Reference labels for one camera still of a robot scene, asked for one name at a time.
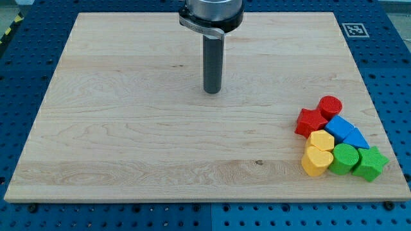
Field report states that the robot arm flange silver black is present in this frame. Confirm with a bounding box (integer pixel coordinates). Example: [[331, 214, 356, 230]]
[[179, 0, 245, 40]]

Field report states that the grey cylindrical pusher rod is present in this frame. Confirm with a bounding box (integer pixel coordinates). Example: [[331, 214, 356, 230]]
[[203, 35, 224, 94]]

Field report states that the light wooden board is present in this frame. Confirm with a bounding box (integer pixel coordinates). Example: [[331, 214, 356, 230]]
[[4, 12, 410, 203]]

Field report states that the red star block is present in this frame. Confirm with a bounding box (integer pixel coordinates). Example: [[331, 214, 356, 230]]
[[294, 108, 328, 139]]

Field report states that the yellow heart block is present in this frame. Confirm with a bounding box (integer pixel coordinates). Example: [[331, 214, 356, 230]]
[[301, 146, 334, 176]]

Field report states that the yellow hexagon block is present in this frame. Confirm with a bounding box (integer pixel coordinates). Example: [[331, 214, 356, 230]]
[[305, 130, 335, 151]]

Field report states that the red cylinder block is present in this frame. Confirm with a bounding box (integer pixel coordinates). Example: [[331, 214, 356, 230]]
[[317, 96, 343, 121]]

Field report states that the blue cube block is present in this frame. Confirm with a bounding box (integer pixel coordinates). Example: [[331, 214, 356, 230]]
[[324, 115, 354, 143]]

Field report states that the green cylinder block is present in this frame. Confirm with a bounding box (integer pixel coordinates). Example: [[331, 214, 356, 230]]
[[328, 143, 359, 175]]

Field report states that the blue triangle block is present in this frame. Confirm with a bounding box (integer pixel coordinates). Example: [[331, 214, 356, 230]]
[[342, 128, 370, 149]]

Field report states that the white fiducial marker tag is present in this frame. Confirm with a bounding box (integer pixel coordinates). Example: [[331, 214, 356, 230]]
[[342, 22, 369, 38]]

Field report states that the green star block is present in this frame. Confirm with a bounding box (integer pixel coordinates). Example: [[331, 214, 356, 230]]
[[352, 146, 390, 182]]

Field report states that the black yellow hazard tape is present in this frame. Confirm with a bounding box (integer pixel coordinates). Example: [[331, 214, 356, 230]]
[[1, 12, 24, 46]]

